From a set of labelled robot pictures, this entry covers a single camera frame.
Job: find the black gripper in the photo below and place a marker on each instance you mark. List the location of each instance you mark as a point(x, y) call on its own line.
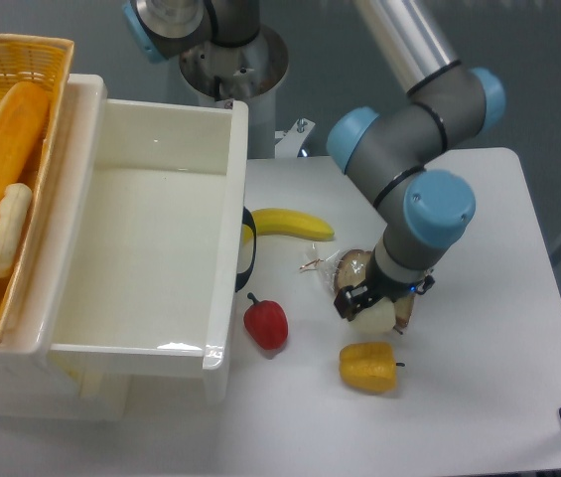
point(350, 300)

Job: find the white round pear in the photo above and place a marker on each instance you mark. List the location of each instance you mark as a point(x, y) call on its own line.
point(376, 319)

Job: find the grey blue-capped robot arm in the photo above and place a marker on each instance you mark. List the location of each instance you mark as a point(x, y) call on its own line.
point(426, 212)

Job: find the bagged bread slice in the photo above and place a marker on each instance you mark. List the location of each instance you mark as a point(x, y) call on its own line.
point(348, 267)

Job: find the yellow bell pepper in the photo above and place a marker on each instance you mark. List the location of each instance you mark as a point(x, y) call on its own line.
point(369, 367)

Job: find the yellow banana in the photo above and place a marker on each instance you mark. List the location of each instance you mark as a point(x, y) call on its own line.
point(291, 223)

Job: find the red bell pepper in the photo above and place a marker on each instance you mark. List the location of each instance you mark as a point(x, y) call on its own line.
point(266, 323)

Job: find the white plastic drawer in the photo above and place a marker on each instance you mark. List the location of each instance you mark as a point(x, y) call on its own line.
point(152, 277)

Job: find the cream peanut-shaped toy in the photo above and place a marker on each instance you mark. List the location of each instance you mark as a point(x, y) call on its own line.
point(13, 213)

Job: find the white drawer cabinet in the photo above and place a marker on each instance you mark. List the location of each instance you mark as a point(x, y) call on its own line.
point(35, 380)

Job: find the yellow woven basket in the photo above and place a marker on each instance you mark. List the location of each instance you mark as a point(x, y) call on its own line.
point(45, 62)

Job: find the white table clamp bracket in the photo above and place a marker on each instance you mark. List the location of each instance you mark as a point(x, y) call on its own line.
point(292, 143)

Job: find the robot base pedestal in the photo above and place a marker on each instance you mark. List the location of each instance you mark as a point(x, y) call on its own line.
point(224, 53)

